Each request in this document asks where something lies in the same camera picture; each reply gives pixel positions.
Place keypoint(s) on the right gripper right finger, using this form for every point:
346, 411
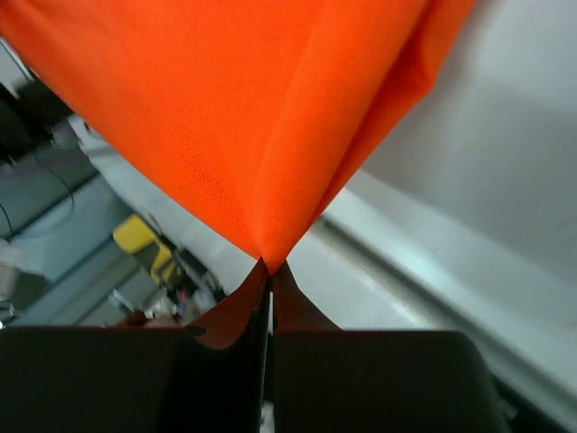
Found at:
331, 380

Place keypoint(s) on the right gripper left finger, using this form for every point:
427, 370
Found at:
203, 377

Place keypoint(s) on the orange t shirt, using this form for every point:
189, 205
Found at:
252, 115

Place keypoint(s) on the yellow black background object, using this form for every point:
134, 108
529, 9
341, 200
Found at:
133, 236

